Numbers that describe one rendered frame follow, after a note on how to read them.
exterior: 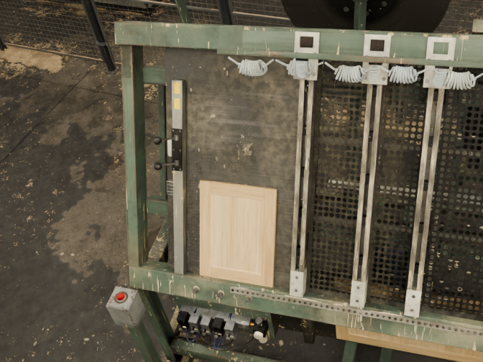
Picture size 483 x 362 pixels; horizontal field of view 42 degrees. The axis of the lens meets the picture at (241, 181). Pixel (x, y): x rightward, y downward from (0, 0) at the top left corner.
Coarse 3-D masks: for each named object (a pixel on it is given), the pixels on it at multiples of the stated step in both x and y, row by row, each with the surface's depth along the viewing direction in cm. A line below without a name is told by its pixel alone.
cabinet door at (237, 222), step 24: (216, 192) 292; (240, 192) 288; (264, 192) 284; (216, 216) 295; (240, 216) 291; (264, 216) 287; (216, 240) 299; (240, 240) 295; (264, 240) 290; (216, 264) 303; (240, 264) 298; (264, 264) 294
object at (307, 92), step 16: (304, 32) 249; (304, 48) 251; (304, 64) 240; (304, 80) 258; (304, 96) 261; (304, 112) 265; (304, 128) 264; (304, 144) 270; (304, 160) 272; (304, 176) 270; (304, 192) 272; (304, 208) 274; (304, 224) 276; (304, 240) 278; (304, 256) 280; (304, 272) 284; (304, 288) 288
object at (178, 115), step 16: (176, 80) 280; (176, 96) 283; (176, 112) 285; (176, 128) 287; (176, 176) 294; (176, 192) 296; (176, 208) 299; (176, 224) 301; (176, 240) 303; (176, 256) 306; (176, 272) 308
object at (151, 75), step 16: (144, 80) 294; (160, 80) 291; (160, 96) 296; (416, 96) 256; (464, 96) 248; (480, 96) 248; (160, 112) 298; (160, 128) 300; (160, 144) 302; (160, 160) 305; (160, 176) 307; (160, 192) 310; (160, 208) 310; (320, 224) 285; (448, 224) 268; (352, 240) 282; (384, 240) 277; (400, 240) 275; (464, 256) 268
